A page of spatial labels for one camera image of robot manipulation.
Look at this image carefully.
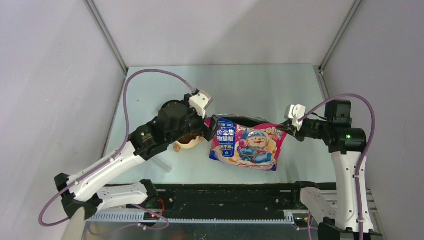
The cream cat-shaped pet bowl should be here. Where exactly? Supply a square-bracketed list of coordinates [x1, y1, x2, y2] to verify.
[175, 133, 204, 149]

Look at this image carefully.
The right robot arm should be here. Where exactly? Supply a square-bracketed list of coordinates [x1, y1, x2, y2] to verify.
[278, 100, 383, 240]

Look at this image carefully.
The wooden bowl stand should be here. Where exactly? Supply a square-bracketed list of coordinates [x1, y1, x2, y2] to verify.
[173, 144, 183, 153]

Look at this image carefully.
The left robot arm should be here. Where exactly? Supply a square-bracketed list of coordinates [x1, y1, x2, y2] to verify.
[54, 100, 220, 219]

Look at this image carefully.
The translucent plastic scoop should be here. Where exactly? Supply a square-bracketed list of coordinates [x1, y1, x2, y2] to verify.
[152, 156, 173, 174]

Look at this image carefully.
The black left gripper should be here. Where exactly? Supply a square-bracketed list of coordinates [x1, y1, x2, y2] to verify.
[166, 93, 222, 144]

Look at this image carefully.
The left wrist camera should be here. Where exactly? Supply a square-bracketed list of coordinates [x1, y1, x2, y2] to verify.
[188, 89, 213, 119]

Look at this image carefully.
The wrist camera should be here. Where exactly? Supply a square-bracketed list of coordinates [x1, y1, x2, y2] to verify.
[284, 104, 306, 131]
[188, 89, 213, 119]

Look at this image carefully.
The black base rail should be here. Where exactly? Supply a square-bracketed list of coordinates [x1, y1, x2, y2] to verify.
[125, 183, 332, 221]

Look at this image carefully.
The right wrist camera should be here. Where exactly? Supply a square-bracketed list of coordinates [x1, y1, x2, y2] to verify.
[284, 104, 306, 131]

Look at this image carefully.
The pink blue cat food bag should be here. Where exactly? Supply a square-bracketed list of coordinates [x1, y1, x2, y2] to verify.
[209, 115, 287, 171]

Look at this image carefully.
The black cat-shaped pet bowl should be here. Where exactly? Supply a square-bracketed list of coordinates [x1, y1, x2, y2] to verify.
[158, 100, 184, 116]

